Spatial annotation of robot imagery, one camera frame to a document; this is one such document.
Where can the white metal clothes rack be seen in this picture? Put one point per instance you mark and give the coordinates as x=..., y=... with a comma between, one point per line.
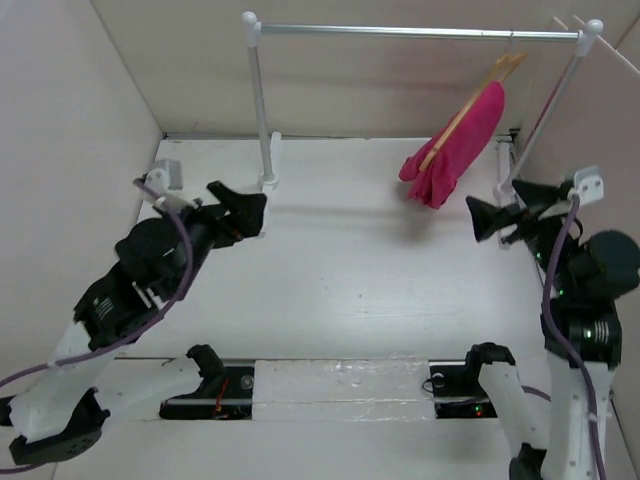
x=270, y=143

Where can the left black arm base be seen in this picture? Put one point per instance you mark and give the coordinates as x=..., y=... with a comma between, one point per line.
x=225, y=392

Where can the aluminium table edge rail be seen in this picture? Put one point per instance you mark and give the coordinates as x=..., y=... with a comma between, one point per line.
x=173, y=136

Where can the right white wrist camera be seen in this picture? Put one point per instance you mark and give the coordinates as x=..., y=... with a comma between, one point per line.
x=586, y=184

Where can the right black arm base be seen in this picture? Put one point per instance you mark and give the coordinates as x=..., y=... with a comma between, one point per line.
x=455, y=394

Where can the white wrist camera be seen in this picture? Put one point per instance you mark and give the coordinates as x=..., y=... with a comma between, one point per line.
x=586, y=184
x=162, y=186

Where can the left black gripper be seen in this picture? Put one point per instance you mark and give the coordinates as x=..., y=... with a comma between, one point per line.
x=246, y=221

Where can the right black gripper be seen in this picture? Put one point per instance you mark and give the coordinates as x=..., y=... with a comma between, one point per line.
x=546, y=200

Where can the pink trousers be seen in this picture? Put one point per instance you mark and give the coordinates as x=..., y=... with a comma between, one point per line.
x=433, y=186

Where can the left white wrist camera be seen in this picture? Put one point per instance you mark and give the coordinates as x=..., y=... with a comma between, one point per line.
x=162, y=186

